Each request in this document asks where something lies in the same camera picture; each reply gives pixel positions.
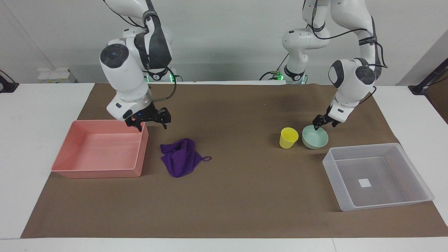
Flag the white cardboard box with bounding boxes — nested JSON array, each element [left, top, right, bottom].
[[37, 68, 78, 84]]

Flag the black cable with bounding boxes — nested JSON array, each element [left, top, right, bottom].
[[135, 19, 177, 104], [259, 52, 290, 81], [302, 0, 389, 104]]

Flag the yellow plastic cup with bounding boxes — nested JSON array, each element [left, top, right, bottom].
[[279, 127, 299, 149]]

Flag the clear plastic bin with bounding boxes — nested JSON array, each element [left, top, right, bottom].
[[322, 142, 435, 212]]

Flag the purple cloth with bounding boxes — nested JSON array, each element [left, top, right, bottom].
[[160, 138, 212, 178]]

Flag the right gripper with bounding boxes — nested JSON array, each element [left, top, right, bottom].
[[125, 102, 172, 132]]

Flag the light green bowl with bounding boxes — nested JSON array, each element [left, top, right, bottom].
[[301, 125, 329, 150]]

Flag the black stand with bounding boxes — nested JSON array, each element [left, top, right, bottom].
[[408, 57, 448, 96], [0, 69, 20, 93]]

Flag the pink plastic tray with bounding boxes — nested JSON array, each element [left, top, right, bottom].
[[51, 120, 149, 179]]

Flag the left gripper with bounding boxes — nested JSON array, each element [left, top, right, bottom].
[[312, 106, 340, 131]]

